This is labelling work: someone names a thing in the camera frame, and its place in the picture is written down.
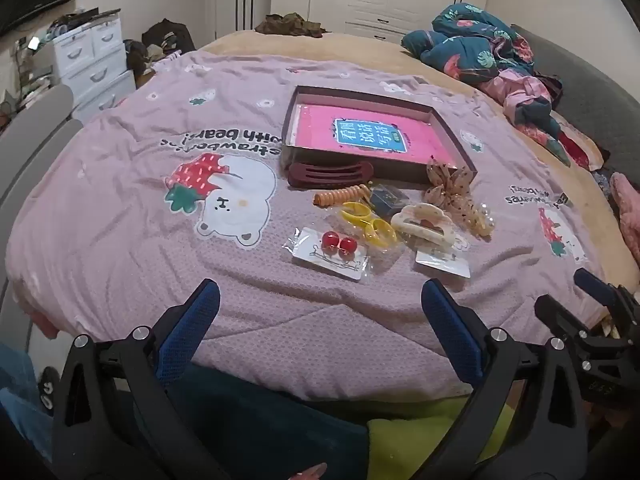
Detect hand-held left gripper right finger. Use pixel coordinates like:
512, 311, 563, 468
420, 278, 591, 480

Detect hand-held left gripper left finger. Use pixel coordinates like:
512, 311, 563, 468
50, 277, 236, 480

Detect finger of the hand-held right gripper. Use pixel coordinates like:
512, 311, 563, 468
534, 294, 601, 346
573, 267, 626, 311

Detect white card packet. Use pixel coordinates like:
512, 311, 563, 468
414, 245, 472, 279

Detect pearl hair clip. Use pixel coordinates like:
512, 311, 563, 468
470, 202, 497, 237

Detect cream hair claw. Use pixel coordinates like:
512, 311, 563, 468
390, 203, 463, 248

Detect red ball earrings card packet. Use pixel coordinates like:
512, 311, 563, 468
282, 227, 371, 281

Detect dotted organza hair bow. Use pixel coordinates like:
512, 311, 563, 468
424, 162, 483, 231

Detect blue packet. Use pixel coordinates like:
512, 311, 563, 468
369, 185, 408, 216

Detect orange spiral hair tie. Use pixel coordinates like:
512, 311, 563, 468
313, 185, 369, 208

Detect shallow cardboard box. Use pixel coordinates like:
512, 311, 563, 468
281, 85, 478, 186

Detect maroon hair claw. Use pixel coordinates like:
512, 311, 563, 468
287, 160, 375, 190

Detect pink plush toy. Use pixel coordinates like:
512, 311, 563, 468
610, 172, 640, 261

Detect yellow green cloth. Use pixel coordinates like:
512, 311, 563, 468
367, 400, 516, 480

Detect pink strawberry bear blanket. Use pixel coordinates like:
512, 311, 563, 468
5, 52, 608, 401

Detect dark teal cloth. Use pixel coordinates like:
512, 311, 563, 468
165, 365, 371, 480

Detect black white slipper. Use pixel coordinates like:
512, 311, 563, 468
37, 366, 61, 413

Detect grey headboard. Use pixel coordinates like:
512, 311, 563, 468
510, 24, 640, 176

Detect blue jeans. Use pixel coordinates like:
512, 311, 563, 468
0, 345, 66, 461

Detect pink book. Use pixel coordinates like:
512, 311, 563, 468
291, 104, 458, 167

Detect grey chair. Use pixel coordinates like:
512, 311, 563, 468
0, 84, 86, 201

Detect teal floral quilt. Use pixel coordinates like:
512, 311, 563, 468
402, 2, 608, 171

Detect white drawer cabinet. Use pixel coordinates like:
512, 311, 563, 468
47, 9, 137, 121

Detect clothes pile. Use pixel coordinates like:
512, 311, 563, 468
124, 39, 168, 75

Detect dark bag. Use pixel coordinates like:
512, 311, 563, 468
141, 19, 196, 53

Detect clutter beside cabinet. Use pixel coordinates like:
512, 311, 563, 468
0, 35, 56, 126

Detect camouflage cloth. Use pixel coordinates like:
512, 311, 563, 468
255, 11, 328, 38

